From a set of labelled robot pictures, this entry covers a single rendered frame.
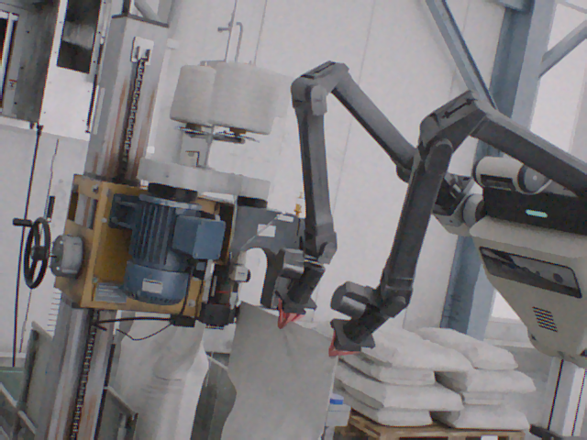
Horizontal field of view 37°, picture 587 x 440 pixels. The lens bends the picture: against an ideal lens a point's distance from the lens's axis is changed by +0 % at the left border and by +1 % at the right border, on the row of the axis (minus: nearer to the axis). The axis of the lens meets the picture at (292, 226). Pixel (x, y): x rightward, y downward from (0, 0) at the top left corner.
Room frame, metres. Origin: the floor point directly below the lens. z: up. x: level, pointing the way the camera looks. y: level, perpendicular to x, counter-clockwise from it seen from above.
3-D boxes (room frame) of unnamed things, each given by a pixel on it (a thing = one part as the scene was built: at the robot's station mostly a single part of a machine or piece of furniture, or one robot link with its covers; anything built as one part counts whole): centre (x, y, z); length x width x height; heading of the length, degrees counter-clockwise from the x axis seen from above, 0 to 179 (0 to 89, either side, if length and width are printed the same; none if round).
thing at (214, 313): (2.35, 0.17, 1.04); 0.08 x 0.06 x 0.05; 122
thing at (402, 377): (5.29, -0.69, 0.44); 0.66 x 0.42 x 0.14; 26
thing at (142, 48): (2.20, 0.45, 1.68); 0.05 x 0.03 x 0.06; 122
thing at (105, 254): (2.31, 0.40, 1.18); 0.34 x 0.25 x 0.31; 122
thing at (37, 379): (2.76, 0.59, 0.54); 1.05 x 0.02 x 0.41; 32
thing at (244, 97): (2.18, 0.18, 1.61); 0.17 x 0.17 x 0.17
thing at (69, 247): (2.19, 0.55, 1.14); 0.11 x 0.06 x 0.11; 32
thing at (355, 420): (5.48, -0.97, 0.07); 1.20 x 0.82 x 0.14; 124
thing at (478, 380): (5.48, -1.34, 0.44); 0.68 x 0.44 x 0.15; 122
